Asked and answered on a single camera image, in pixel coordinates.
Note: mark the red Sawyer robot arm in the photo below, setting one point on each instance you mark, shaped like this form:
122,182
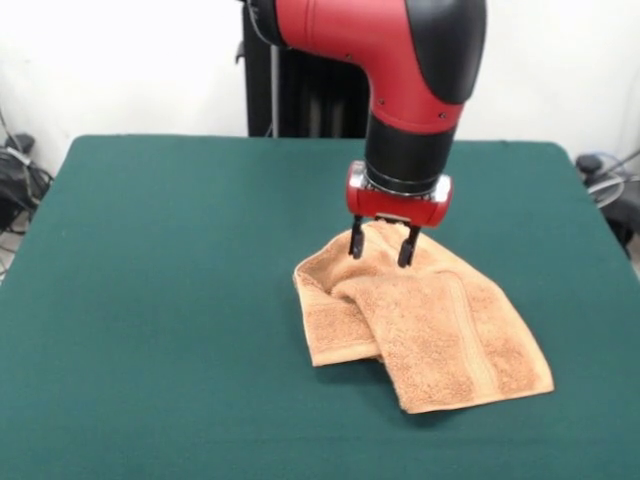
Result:
400,65

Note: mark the dark green table cloth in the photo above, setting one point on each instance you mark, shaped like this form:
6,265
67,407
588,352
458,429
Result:
150,300

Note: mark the orange terry towel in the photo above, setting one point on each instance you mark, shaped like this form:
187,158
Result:
440,340

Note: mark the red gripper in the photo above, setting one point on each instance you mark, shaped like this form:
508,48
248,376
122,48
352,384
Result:
395,210

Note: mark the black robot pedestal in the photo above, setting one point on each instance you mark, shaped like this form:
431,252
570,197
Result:
310,100

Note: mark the black stand base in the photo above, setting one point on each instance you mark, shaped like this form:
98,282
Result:
620,210
20,170

